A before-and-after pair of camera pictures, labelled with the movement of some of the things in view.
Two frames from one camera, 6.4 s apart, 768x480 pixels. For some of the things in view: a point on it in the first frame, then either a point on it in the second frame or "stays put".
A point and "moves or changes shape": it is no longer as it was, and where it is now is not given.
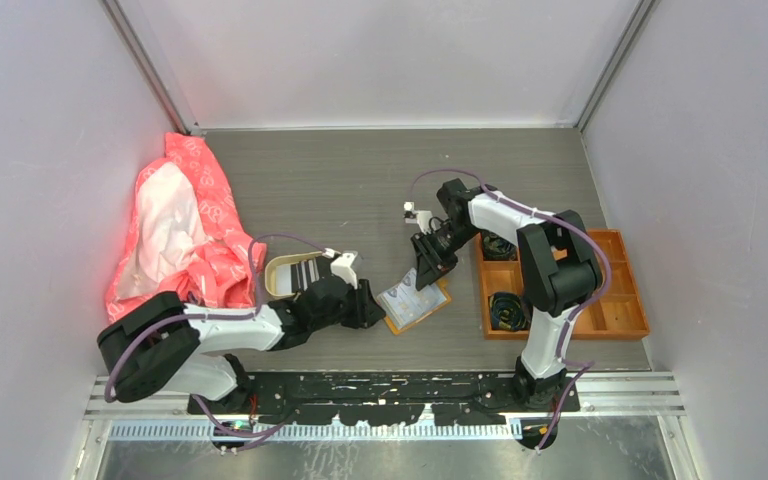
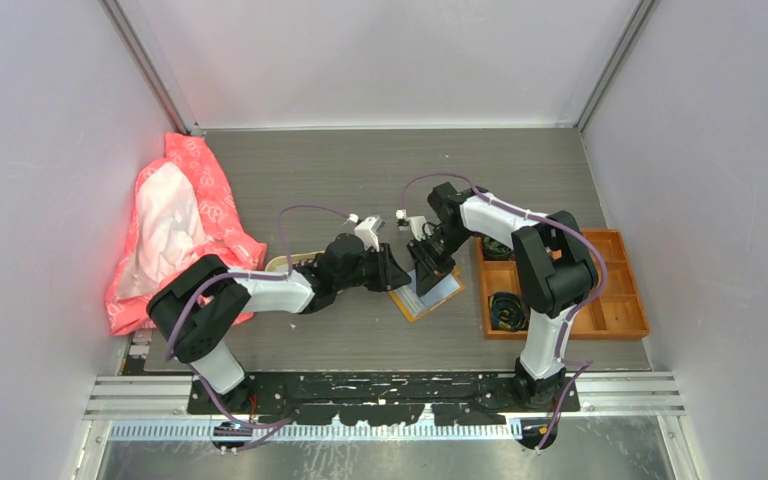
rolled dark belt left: x=509 y=311 stays put
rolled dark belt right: x=495 y=248 stays put
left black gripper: x=366 y=311 to x=394 y=274
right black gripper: x=431 y=264 stays put
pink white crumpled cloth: x=184 y=235 stays put
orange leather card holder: x=443 y=284 moves or changes shape
